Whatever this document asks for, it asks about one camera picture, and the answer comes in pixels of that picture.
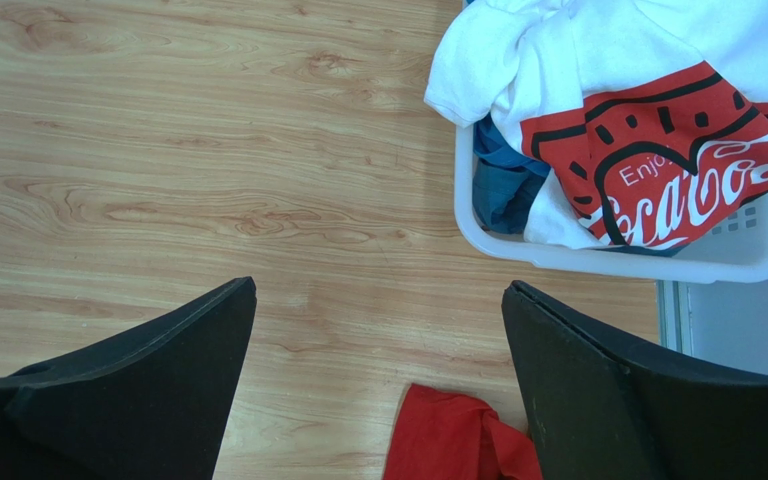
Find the blue t-shirt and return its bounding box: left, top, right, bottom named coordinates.
left=473, top=115, right=551, bottom=178

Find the white plastic laundry basket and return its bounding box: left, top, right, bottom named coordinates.
left=454, top=127, right=768, bottom=284

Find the dark blue denim garment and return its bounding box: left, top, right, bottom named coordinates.
left=472, top=159, right=547, bottom=235

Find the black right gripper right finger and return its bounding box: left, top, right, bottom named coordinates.
left=501, top=281, right=768, bottom=479

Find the red t-shirt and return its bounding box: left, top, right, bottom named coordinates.
left=382, top=384, right=543, bottom=480

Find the white Coca-Cola print t-shirt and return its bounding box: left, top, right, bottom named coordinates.
left=425, top=1, right=768, bottom=250

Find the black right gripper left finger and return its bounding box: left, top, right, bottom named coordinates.
left=0, top=277, right=257, bottom=479

